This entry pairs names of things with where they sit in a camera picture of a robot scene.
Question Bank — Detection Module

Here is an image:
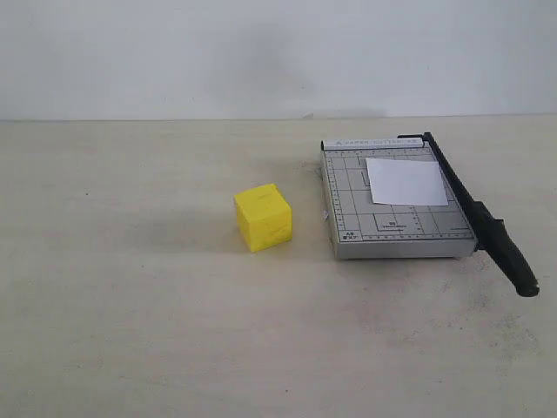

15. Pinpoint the yellow foam cube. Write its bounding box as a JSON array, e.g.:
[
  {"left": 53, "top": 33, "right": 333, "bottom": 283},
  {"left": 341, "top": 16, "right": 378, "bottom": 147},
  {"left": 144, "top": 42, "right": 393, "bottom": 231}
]
[{"left": 234, "top": 184, "right": 293, "bottom": 253}]

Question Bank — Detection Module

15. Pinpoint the white paper sheet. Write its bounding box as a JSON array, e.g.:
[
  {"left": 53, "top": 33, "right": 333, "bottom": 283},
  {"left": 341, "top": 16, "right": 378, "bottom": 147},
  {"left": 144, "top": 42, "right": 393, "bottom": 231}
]
[{"left": 366, "top": 158, "right": 448, "bottom": 206}]

